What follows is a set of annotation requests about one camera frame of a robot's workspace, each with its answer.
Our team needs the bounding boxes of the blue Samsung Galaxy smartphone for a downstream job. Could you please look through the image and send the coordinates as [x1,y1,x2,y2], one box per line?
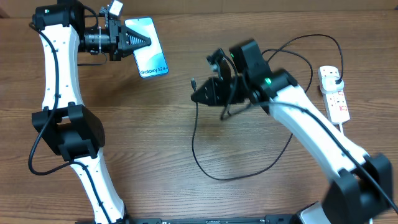
[125,17,169,78]

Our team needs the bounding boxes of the black USB charging cable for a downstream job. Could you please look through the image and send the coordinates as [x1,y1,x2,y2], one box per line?
[190,34,345,182]

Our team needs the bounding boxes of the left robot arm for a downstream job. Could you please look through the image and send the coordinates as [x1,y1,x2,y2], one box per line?
[30,1,152,223]

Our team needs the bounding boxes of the white charger plug adapter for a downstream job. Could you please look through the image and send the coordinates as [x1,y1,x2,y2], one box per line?
[320,77,345,94]

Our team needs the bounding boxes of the white power strip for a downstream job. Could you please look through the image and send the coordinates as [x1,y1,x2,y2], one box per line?
[318,65,350,124]

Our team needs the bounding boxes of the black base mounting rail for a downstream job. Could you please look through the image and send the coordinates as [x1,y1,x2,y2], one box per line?
[113,214,303,224]

